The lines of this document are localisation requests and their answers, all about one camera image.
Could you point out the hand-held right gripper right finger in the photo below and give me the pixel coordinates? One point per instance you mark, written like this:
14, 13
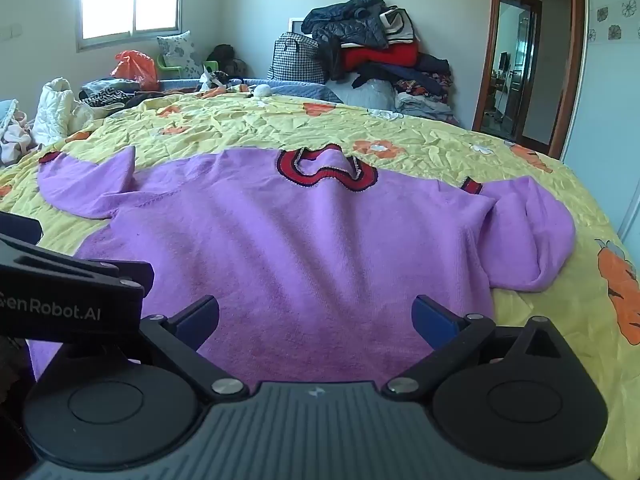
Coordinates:
431, 319

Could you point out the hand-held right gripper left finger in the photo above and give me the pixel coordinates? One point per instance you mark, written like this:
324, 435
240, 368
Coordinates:
201, 319

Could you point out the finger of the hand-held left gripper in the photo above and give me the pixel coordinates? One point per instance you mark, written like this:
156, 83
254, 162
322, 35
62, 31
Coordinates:
17, 227
110, 272

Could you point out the purple sweater with red trim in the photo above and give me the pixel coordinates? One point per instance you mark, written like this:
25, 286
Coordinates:
300, 260

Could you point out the pile of clothes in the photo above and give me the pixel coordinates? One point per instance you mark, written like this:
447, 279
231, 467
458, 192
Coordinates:
380, 57

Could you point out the pink white cloth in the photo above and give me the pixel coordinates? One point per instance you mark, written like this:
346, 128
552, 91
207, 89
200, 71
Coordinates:
15, 135

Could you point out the white quilted jacket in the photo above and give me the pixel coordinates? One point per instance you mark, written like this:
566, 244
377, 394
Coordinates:
57, 110

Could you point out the black white patterned cloth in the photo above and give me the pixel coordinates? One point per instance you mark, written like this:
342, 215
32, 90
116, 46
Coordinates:
107, 94

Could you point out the yellow carrot print bed sheet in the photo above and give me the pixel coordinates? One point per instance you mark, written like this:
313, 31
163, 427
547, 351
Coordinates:
450, 130

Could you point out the orange plastic bag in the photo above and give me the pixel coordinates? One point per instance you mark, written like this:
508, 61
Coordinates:
135, 67

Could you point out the black white plush toy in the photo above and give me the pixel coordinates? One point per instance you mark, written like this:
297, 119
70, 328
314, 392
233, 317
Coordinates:
215, 80

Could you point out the green plastic chair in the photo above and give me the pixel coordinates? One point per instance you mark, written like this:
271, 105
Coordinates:
210, 66

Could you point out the floral pillow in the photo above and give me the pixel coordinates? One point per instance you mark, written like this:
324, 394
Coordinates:
177, 52

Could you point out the grey pillow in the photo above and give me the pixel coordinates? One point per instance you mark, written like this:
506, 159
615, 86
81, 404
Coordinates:
365, 94

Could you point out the white plush ball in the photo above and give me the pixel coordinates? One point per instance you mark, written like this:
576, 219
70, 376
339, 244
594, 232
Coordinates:
262, 91

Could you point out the black backpack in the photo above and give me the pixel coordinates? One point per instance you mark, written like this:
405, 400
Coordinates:
222, 56

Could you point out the blue quilted blanket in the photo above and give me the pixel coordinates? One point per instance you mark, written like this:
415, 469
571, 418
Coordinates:
300, 87

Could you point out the houndstooth bag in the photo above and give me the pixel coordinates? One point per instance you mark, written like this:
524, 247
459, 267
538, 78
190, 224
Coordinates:
295, 60

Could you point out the white framed panel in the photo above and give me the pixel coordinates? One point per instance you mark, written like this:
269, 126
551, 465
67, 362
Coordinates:
296, 25

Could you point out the white wall switch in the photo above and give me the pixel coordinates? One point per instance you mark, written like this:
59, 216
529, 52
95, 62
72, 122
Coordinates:
10, 32

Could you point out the wooden door frame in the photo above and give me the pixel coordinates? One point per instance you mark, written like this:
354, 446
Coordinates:
572, 60

